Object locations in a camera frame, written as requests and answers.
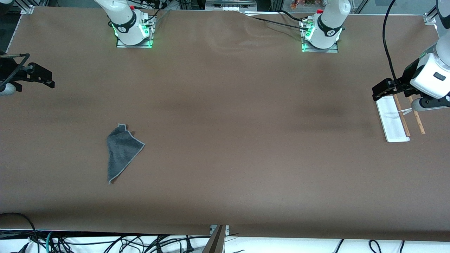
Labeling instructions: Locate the grey device with white connectors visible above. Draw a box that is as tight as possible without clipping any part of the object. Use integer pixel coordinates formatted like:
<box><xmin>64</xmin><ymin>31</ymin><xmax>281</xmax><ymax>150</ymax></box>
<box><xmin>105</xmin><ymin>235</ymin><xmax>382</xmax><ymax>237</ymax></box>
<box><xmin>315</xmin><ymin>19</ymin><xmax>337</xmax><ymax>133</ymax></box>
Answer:
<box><xmin>206</xmin><ymin>0</ymin><xmax>257</xmax><ymax>11</ymax></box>

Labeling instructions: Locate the grey and pink towel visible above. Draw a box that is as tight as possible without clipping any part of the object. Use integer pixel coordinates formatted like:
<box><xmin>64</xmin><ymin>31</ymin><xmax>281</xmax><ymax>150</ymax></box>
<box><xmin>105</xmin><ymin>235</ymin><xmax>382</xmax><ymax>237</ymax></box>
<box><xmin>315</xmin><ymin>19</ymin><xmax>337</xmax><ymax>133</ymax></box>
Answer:
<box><xmin>107</xmin><ymin>123</ymin><xmax>146</xmax><ymax>185</ymax></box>

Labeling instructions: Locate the short black table cable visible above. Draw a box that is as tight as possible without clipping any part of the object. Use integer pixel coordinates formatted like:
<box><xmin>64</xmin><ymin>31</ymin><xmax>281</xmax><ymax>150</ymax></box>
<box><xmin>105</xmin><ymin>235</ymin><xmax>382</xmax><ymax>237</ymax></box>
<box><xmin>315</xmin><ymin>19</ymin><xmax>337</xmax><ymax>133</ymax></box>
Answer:
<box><xmin>279</xmin><ymin>10</ymin><xmax>307</xmax><ymax>21</ymax></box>

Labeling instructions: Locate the orange and red clutter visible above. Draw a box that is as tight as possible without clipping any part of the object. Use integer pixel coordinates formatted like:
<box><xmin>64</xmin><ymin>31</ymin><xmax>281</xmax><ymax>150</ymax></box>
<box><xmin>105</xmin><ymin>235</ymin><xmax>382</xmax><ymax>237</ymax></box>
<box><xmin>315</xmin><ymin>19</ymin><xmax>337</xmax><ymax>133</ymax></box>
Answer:
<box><xmin>290</xmin><ymin>0</ymin><xmax>326</xmax><ymax>9</ymax></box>

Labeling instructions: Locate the thick black looped cable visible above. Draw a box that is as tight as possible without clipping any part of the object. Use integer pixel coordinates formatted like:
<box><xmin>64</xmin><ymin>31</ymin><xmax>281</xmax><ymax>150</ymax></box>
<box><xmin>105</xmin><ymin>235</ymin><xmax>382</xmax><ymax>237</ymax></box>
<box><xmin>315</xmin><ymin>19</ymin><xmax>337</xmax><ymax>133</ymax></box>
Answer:
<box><xmin>0</xmin><ymin>212</ymin><xmax>39</xmax><ymax>253</ymax></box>

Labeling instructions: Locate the white rack with wooden rods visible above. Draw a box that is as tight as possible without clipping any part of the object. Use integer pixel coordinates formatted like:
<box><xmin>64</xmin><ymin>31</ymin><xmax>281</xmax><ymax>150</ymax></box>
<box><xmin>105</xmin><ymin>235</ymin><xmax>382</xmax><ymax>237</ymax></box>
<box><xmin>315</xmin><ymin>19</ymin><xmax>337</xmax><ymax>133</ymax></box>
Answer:
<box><xmin>375</xmin><ymin>92</ymin><xmax>426</xmax><ymax>143</ymax></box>

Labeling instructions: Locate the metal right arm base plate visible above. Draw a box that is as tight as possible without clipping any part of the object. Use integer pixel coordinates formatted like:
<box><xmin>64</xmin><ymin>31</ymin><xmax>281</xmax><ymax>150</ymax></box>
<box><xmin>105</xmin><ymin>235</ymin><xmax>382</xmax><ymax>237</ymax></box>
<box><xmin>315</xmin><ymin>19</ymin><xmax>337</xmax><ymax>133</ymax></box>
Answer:
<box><xmin>116</xmin><ymin>16</ymin><xmax>154</xmax><ymax>48</ymax></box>

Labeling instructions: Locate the wooden post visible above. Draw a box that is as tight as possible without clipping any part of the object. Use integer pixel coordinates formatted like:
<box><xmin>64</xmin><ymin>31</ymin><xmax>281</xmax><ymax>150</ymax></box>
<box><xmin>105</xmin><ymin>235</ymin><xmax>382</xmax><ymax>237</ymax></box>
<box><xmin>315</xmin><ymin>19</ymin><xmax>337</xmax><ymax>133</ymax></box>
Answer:
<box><xmin>202</xmin><ymin>225</ymin><xmax>225</xmax><ymax>253</ymax></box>

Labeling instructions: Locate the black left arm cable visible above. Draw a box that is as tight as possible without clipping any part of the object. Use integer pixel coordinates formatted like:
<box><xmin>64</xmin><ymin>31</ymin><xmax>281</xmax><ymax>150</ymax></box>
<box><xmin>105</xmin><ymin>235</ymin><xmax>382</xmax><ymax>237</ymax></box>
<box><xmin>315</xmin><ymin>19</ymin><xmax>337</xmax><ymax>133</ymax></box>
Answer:
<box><xmin>382</xmin><ymin>0</ymin><xmax>405</xmax><ymax>90</ymax></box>

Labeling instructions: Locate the long black table cable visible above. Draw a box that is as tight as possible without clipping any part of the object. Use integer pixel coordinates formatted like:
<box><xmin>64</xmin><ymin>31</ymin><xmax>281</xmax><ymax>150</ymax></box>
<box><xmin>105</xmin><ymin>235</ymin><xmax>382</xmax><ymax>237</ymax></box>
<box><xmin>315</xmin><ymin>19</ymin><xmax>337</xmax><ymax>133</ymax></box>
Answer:
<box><xmin>243</xmin><ymin>14</ymin><xmax>310</xmax><ymax>31</ymax></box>

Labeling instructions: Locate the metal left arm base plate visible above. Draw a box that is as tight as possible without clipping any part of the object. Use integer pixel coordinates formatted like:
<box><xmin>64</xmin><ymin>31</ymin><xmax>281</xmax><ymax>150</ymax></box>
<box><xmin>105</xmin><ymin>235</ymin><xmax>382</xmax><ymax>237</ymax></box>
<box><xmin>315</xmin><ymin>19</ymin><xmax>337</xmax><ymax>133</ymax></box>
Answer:
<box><xmin>302</xmin><ymin>19</ymin><xmax>339</xmax><ymax>53</ymax></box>

